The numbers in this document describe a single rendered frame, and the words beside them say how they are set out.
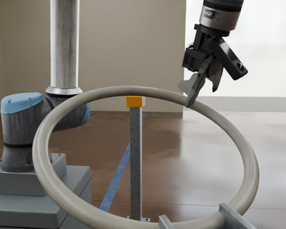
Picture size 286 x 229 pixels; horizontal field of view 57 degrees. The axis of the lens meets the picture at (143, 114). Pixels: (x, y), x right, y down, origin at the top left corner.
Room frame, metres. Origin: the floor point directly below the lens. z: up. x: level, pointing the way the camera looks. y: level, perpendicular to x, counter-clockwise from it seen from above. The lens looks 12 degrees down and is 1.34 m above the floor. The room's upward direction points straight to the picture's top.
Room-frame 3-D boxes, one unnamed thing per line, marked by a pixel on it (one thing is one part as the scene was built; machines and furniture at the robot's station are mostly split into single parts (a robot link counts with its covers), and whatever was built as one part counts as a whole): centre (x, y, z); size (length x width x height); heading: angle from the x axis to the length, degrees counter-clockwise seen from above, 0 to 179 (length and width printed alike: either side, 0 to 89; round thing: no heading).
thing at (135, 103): (1.96, 0.05, 0.54); 0.20 x 0.20 x 1.09; 79
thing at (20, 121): (1.00, 0.45, 1.12); 0.17 x 0.15 x 0.18; 137
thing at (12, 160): (1.00, 0.46, 0.99); 0.19 x 0.19 x 0.10
